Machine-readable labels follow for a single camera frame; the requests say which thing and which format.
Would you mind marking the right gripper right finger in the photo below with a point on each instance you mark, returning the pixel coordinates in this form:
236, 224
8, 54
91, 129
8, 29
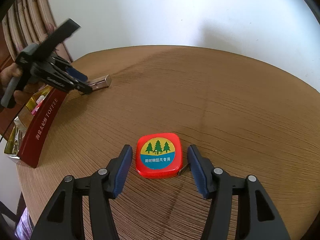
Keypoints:
201, 169

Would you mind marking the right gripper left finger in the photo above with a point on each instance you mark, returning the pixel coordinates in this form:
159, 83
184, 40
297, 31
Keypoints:
118, 169

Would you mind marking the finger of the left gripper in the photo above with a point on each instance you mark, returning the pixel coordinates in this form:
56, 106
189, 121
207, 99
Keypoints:
76, 74
82, 87

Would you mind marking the silver metal case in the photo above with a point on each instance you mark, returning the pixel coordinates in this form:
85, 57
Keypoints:
100, 83

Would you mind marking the red round tape measure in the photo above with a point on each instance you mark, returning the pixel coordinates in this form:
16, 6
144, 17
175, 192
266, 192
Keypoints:
159, 156

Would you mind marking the pink eraser block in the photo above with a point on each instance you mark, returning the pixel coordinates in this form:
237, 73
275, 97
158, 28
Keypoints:
39, 102

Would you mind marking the silver metal tongs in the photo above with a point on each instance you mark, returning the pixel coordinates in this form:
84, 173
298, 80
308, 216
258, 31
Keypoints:
18, 137

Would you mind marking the beige patterned curtain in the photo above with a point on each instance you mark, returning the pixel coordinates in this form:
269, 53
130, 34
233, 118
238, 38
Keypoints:
27, 22

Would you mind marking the red gold toffee tin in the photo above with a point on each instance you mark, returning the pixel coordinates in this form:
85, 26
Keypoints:
35, 128

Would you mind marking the purple cloth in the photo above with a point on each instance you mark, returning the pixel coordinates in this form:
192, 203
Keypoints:
25, 227

